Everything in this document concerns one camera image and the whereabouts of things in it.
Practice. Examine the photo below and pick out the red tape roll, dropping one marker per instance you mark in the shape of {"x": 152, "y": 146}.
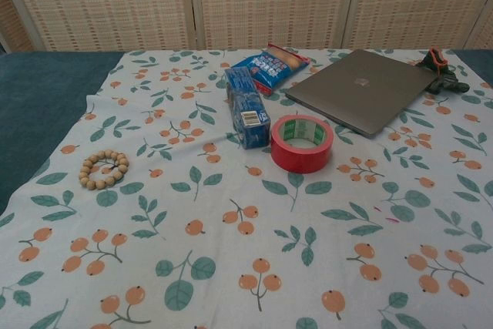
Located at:
{"x": 296, "y": 160}

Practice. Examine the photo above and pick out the grey closed laptop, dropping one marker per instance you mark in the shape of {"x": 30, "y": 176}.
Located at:
{"x": 358, "y": 90}

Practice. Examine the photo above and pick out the blue snack bag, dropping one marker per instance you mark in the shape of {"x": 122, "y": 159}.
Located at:
{"x": 265, "y": 65}

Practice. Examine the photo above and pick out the long blue cardboard box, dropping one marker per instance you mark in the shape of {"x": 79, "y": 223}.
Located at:
{"x": 246, "y": 105}

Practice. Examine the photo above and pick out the floral fruit print tablecloth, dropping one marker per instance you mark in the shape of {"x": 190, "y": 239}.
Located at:
{"x": 231, "y": 267}

